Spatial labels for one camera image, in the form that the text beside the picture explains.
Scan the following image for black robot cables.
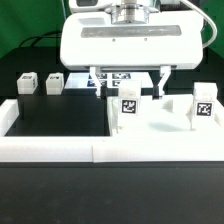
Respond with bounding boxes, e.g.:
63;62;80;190
18;29;64;48

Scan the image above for white U-shaped obstacle fence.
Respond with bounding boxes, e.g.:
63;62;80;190
0;99;224;163

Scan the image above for white square table top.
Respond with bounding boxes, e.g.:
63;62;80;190
107;94;224;137

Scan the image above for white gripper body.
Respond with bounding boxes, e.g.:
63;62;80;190
60;14;203;70

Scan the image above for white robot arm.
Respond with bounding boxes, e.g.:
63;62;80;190
60;0;218;98

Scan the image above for white marker base plate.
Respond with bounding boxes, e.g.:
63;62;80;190
65;72;153;89

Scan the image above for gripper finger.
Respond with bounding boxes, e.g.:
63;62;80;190
90;66;107;98
152;65;171;100

